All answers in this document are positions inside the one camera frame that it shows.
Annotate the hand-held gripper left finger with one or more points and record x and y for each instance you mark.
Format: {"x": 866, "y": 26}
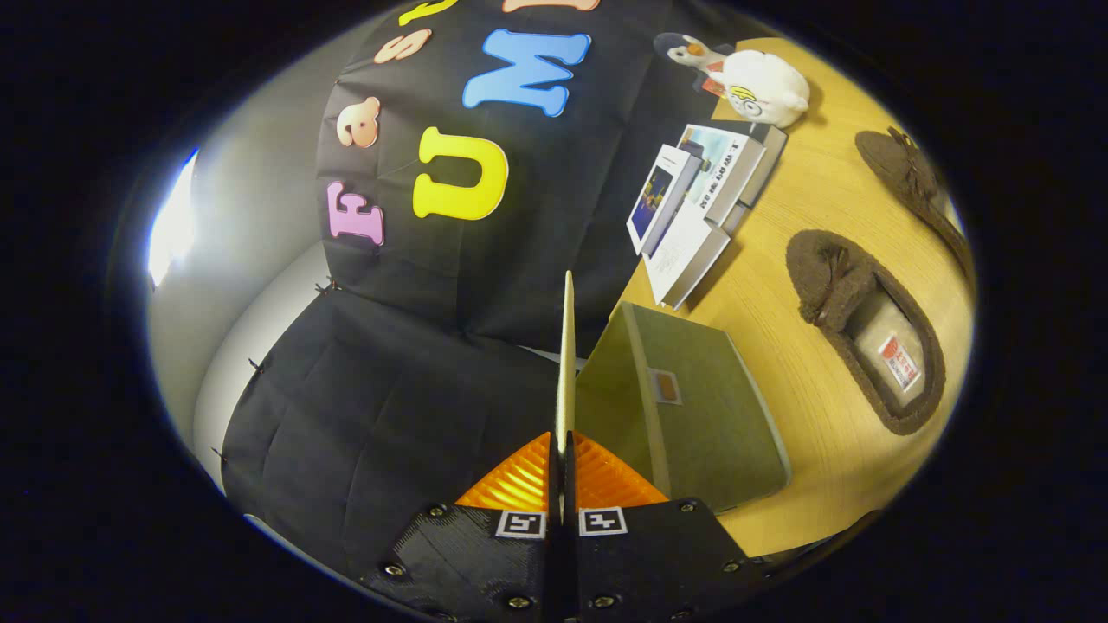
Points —
{"x": 485, "y": 554}

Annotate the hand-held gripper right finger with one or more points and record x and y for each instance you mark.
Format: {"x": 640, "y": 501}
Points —
{"x": 649, "y": 554}

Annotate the green fabric storage box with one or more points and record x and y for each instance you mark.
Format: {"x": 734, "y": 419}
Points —
{"x": 701, "y": 424}

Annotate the brown fuzzy shoe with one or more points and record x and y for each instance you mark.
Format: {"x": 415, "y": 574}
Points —
{"x": 900, "y": 164}
{"x": 831, "y": 277}

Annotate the thick white book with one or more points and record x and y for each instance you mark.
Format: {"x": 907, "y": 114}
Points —
{"x": 684, "y": 255}

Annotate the white book with blue picture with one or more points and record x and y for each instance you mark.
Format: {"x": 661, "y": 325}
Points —
{"x": 658, "y": 195}

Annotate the dark cover book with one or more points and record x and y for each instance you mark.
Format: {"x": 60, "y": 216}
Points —
{"x": 766, "y": 160}

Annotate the large ceiling light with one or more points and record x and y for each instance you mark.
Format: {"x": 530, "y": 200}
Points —
{"x": 173, "y": 225}

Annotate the white round plush toy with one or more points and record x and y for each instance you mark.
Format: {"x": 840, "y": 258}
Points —
{"x": 770, "y": 86}

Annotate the grey penguin plush toy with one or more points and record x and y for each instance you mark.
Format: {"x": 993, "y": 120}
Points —
{"x": 692, "y": 54}

